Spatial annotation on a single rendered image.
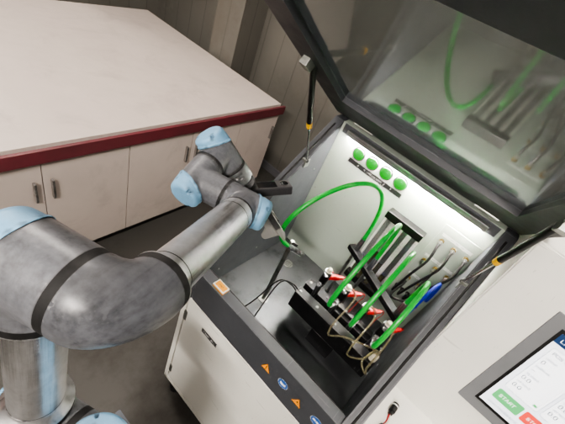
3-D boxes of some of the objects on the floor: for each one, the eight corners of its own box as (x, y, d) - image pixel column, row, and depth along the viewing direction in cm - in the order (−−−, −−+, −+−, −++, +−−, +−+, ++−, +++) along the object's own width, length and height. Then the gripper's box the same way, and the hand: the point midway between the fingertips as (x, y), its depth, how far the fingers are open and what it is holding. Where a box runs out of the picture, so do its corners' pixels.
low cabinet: (256, 186, 323) (286, 106, 271) (-51, 315, 163) (-123, 181, 112) (142, 89, 386) (148, 9, 334) (-161, 114, 226) (-239, -31, 175)
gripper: (220, 180, 93) (257, 230, 106) (227, 204, 82) (267, 257, 95) (247, 164, 93) (281, 216, 105) (257, 186, 82) (293, 242, 94)
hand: (281, 229), depth 99 cm, fingers open, 7 cm apart
